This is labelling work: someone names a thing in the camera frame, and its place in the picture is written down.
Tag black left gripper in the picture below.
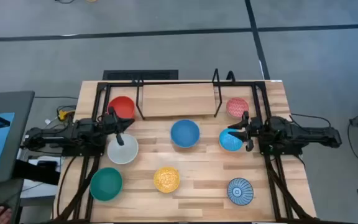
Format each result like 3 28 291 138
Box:
103 114 135 146

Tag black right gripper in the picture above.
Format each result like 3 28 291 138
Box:
227 111 272 152

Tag cyan bowl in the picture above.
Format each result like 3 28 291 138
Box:
218 128 245 152

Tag white bowl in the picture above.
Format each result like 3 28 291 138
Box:
106 133 139 165

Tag red leaf-patterned bowl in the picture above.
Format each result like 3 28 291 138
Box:
226 97 250 118

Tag green bowl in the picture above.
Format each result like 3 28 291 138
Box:
89 167 124 202

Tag blue radial-striped bowl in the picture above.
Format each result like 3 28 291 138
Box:
226 177 255 207

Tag yellow bowl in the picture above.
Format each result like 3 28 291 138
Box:
153 166 181 194

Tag black floor vent grille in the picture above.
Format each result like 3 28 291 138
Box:
103 69 179 81

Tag black rectangular case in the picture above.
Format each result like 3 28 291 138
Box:
12 158 61 186

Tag white paper sheet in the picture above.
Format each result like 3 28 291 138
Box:
19 154 62 200

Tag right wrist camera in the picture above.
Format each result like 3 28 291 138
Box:
252 117 265 132

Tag black metal table frame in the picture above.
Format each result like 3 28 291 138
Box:
54 70 318 224

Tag yellow cable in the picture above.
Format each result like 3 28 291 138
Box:
57 107 74 121

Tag wooden shelf with black frame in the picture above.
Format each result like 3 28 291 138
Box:
132 68 223 121

